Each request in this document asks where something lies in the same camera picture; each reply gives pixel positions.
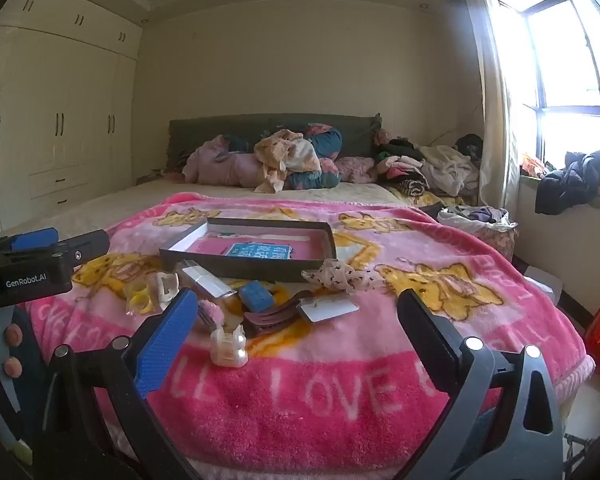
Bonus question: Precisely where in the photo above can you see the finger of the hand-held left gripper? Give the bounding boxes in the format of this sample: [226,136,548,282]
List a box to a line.
[0,227,61,261]
[55,229,111,274]

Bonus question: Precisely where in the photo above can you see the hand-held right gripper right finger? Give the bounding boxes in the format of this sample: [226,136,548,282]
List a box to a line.
[395,288,566,480]

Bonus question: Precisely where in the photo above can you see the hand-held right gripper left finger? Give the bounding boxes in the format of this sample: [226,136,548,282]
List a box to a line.
[32,287,201,480]

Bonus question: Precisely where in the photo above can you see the yellow rings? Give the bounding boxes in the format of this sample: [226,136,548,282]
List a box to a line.
[124,280,156,316]

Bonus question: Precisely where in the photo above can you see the pink fluffy hair clip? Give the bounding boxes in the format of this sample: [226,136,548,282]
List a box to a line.
[195,299,226,331]

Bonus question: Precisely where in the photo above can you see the white hair claw clip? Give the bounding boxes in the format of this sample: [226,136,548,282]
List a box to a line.
[155,271,181,303]

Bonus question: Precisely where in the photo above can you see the clear hair claw clip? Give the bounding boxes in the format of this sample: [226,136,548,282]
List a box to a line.
[210,324,248,368]

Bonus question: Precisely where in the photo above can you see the blue rectangular hair accessory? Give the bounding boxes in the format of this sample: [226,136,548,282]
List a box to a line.
[238,281,275,313]

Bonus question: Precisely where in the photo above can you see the polka dot fabric bow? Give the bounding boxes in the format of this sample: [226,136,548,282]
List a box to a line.
[302,258,386,293]

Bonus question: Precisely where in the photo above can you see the shallow cardboard box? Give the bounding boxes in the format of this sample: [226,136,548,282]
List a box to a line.
[159,217,337,283]

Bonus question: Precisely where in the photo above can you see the clear packet with white card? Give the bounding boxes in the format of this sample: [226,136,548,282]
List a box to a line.
[181,259,237,300]
[296,294,361,323]

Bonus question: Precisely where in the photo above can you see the brown hair clip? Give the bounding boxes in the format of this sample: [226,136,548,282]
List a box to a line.
[242,291,313,338]

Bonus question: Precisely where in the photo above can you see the pink printed blanket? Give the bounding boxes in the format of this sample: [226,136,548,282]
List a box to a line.
[22,191,596,480]

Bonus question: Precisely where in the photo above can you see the laundry basket with clothes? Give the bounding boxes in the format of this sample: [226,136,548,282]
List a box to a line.
[437,205,521,261]

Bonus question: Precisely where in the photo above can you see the white box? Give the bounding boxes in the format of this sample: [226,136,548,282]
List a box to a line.
[524,265,563,306]

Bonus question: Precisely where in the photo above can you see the blue booklet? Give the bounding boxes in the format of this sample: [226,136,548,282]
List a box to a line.
[223,242,293,261]

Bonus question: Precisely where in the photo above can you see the cream wardrobe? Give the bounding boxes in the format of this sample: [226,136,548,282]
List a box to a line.
[0,0,143,241]

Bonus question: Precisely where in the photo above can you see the pink quilt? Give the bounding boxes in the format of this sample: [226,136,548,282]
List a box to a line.
[182,135,271,188]

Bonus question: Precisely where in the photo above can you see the dark green headboard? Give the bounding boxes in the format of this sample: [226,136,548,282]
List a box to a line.
[168,113,383,171]

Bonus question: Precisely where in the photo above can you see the pile of clothes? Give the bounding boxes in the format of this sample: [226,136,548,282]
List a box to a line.
[375,130,483,201]

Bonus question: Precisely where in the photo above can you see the pink floral pillow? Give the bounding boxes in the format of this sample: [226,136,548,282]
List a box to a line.
[335,156,381,183]

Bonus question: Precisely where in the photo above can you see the orange cloth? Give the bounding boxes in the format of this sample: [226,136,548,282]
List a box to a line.
[522,152,547,178]

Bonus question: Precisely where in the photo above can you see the dark jacket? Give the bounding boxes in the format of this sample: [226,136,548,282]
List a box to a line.
[535,150,600,216]

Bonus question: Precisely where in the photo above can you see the teal floral quilt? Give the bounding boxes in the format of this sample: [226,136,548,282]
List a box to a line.
[285,124,343,190]

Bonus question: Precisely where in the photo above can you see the beige floral cloth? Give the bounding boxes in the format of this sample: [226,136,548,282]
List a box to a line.
[254,129,323,195]

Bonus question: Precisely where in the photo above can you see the beige curtain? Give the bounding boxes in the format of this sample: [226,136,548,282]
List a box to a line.
[462,0,523,211]

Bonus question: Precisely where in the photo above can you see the window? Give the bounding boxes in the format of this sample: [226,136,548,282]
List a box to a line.
[485,0,600,171]

